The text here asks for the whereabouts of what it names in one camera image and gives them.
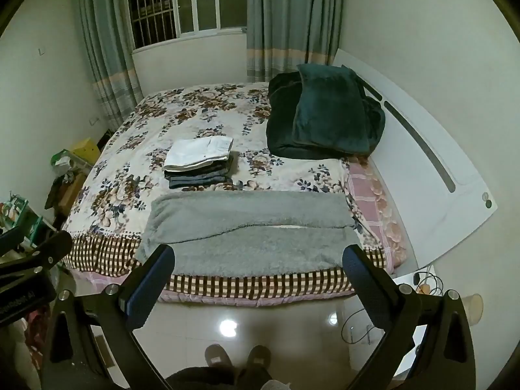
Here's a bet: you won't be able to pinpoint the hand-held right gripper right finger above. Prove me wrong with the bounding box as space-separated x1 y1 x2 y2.
342 245 477 390

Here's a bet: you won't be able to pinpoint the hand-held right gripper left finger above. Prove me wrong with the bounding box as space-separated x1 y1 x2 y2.
41 245 176 390

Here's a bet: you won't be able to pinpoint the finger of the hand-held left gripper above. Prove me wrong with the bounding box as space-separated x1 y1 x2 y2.
0 231 73 282
0 227 23 253

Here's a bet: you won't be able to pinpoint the grey fleece pants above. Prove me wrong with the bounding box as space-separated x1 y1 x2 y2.
136 190 360 277

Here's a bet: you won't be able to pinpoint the white folded pants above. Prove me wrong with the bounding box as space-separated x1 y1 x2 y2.
163 137 234 172

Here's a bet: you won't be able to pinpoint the green carton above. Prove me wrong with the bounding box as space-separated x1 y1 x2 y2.
0 195 43 236

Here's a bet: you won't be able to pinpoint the brown cardboard box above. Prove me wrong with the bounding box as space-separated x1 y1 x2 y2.
59 173 88 216

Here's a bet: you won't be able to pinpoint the pink patterned sheet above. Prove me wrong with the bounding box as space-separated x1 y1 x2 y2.
343 158 409 273

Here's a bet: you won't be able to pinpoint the green plastic bag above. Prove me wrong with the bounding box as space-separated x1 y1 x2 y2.
51 149 80 175

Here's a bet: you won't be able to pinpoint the person's left slipper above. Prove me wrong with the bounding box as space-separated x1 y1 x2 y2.
204 343 234 374

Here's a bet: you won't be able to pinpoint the person's slipper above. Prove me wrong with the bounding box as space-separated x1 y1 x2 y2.
204 343 234 374
244 345 272 374

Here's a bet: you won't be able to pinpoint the person's dark clothing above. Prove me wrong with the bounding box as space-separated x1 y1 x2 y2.
166 366 277 390

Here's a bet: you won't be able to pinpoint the beige cup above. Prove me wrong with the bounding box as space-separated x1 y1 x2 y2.
463 293 484 326

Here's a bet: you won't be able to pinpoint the yellow box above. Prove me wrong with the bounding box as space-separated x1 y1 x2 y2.
69 138 101 165

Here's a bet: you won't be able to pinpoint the folded blue jeans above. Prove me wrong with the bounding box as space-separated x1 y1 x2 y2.
164 156 240 190

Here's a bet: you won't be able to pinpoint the white headboard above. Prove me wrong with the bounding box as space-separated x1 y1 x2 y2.
331 48 500 269

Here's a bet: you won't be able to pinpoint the person's right slipper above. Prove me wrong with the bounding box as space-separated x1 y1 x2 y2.
244 345 272 374

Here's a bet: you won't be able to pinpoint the floral bedspread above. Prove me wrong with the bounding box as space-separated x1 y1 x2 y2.
61 83 397 305

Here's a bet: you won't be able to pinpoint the dark green blanket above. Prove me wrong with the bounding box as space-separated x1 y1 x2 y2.
266 71 386 160

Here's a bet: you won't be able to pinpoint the dark green pillow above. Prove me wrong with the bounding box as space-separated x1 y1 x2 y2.
292 64 371 156

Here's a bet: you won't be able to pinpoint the grey-blue striped curtain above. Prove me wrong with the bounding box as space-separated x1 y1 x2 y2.
246 0 346 84
73 0 144 131

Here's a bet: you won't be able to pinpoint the barred window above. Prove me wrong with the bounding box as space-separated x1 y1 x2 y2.
122 0 249 51

